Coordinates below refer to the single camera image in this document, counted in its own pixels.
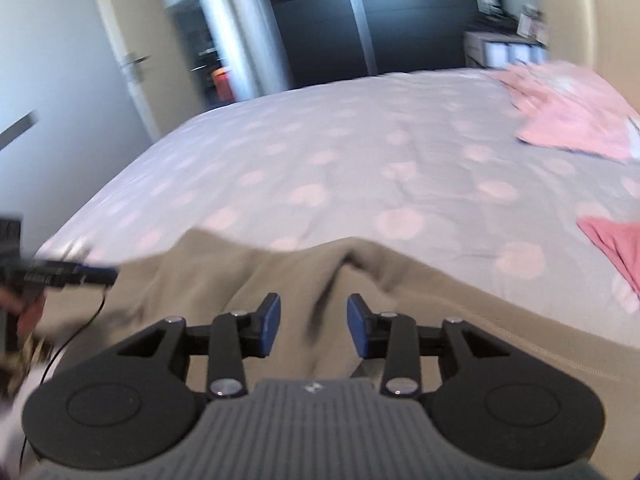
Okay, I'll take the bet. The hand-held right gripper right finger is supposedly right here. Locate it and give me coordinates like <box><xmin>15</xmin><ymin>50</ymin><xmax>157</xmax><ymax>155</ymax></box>
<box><xmin>347</xmin><ymin>294</ymin><xmax>516</xmax><ymax>401</ymax></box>

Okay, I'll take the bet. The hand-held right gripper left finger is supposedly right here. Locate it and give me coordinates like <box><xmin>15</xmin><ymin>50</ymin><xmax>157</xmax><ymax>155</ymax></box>
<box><xmin>114</xmin><ymin>292</ymin><xmax>281</xmax><ymax>401</ymax></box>

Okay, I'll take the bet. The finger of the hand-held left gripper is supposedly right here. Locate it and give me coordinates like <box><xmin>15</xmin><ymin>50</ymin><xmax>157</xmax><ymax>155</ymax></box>
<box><xmin>22</xmin><ymin>259</ymin><xmax>119</xmax><ymax>290</ymax></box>

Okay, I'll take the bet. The beige fleece jacket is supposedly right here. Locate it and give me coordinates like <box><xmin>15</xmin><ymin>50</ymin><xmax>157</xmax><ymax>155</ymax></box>
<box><xmin>35</xmin><ymin>227</ymin><xmax>640</xmax><ymax>480</ymax></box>

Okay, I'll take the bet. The person's left hand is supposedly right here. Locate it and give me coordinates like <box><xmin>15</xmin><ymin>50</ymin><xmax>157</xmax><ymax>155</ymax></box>
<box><xmin>0</xmin><ymin>285</ymin><xmax>48</xmax><ymax>343</ymax></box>

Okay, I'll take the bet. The brown striped garment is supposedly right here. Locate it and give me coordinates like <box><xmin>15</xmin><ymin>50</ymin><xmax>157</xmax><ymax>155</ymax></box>
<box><xmin>0</xmin><ymin>332</ymin><xmax>56</xmax><ymax>396</ymax></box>

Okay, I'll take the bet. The white grey cloth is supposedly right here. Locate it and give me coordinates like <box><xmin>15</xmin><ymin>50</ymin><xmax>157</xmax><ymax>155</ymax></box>
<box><xmin>0</xmin><ymin>360</ymin><xmax>56</xmax><ymax>466</ymax></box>

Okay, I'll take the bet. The grey pink-dotted bed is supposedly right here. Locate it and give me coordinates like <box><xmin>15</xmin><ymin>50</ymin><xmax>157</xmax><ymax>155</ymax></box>
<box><xmin>37</xmin><ymin>67</ymin><xmax>640</xmax><ymax>348</ymax></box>

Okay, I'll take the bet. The orange container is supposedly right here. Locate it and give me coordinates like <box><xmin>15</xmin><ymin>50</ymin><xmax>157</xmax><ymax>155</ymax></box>
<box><xmin>211</xmin><ymin>66</ymin><xmax>233</xmax><ymax>103</ymax></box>

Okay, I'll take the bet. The cream door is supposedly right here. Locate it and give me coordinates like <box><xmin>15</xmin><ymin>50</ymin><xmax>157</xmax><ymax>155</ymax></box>
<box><xmin>85</xmin><ymin>0</ymin><xmax>211</xmax><ymax>143</ymax></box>

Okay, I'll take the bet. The nightstand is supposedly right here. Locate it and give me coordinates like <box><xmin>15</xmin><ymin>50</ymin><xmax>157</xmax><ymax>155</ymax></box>
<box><xmin>462</xmin><ymin>30</ymin><xmax>551</xmax><ymax>68</ymax></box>

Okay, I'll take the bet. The light pink folded cloth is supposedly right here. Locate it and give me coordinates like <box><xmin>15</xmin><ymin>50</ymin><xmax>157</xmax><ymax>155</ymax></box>
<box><xmin>487</xmin><ymin>60</ymin><xmax>640</xmax><ymax>163</ymax></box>

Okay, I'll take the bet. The black wardrobe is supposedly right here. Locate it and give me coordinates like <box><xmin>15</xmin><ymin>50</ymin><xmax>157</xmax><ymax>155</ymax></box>
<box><xmin>262</xmin><ymin>0</ymin><xmax>496</xmax><ymax>91</ymax></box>

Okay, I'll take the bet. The beige padded headboard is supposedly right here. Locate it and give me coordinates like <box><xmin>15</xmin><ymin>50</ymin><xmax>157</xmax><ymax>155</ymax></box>
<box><xmin>537</xmin><ymin>0</ymin><xmax>640</xmax><ymax>126</ymax></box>

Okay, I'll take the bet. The black cable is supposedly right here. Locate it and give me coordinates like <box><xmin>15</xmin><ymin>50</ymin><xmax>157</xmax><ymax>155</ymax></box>
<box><xmin>17</xmin><ymin>287</ymin><xmax>107</xmax><ymax>461</ymax></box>

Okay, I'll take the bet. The grey wall plate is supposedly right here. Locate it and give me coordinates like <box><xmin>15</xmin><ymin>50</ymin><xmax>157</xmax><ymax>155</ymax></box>
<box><xmin>0</xmin><ymin>110</ymin><xmax>39</xmax><ymax>152</ymax></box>

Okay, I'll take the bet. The picture frame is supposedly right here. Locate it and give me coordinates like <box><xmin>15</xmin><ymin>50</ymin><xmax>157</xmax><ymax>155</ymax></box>
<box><xmin>517</xmin><ymin>5</ymin><xmax>546</xmax><ymax>36</ymax></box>

